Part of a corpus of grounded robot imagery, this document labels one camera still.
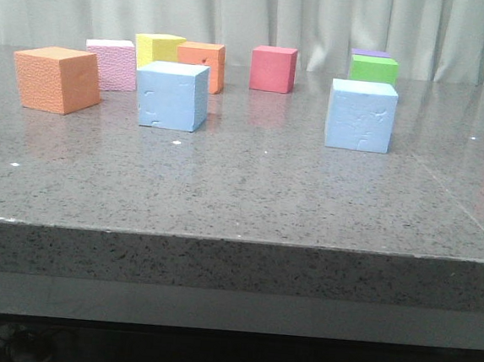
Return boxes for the light blue foam cube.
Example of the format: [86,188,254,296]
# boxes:
[324,78,399,154]
[137,61,210,132]

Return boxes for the red foam cube centre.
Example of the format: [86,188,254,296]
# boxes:
[249,46,298,94]

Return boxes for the small orange foam cube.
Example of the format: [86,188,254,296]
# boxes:
[177,41,226,94]

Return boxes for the yellow foam cube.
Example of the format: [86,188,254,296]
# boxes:
[135,33,187,68]

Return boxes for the pink foam cube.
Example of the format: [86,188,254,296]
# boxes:
[86,39,136,92]

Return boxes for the green foam cube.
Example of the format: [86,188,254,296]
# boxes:
[348,54,399,87]

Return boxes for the purple foam cube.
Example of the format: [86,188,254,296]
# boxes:
[351,47,391,58]

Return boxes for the large orange foam cube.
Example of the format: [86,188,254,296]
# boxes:
[14,46,101,115]

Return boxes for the grey curtain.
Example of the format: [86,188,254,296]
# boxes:
[0,0,484,84]

